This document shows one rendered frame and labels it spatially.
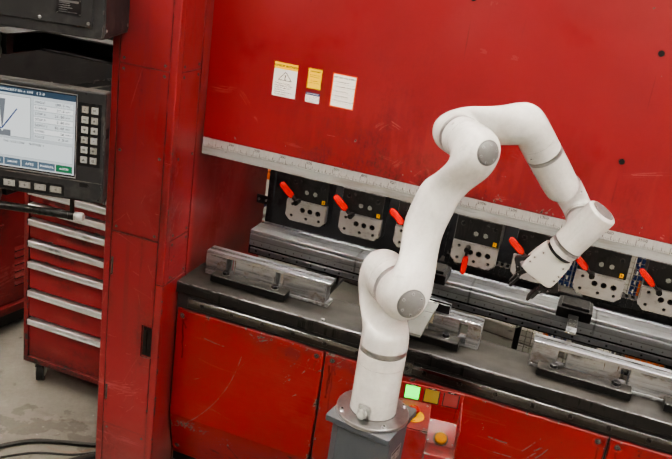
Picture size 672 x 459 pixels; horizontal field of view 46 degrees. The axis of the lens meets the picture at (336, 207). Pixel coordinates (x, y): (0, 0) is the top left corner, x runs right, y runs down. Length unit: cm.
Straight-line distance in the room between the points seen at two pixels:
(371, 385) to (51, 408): 212
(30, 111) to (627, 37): 180
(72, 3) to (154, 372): 135
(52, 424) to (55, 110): 162
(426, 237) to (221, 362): 136
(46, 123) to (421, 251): 130
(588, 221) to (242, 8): 135
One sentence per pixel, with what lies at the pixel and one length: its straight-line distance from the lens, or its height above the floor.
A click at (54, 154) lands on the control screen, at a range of 264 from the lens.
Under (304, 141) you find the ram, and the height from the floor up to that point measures 147.
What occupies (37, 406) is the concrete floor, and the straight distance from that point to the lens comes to 388.
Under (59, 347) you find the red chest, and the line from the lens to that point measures 383.
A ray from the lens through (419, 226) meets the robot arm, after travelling 187.
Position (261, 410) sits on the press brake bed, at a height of 45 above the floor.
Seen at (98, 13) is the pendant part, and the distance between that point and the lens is 253.
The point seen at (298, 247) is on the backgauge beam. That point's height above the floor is 96.
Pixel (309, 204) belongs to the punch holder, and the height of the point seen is 125.
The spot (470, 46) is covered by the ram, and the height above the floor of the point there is 188.
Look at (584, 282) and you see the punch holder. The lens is 265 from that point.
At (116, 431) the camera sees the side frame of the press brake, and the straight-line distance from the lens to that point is 332.
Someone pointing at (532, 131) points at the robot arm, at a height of 178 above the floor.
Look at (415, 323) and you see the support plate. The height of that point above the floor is 100.
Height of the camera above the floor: 215
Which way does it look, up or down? 19 degrees down
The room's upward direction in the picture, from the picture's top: 8 degrees clockwise
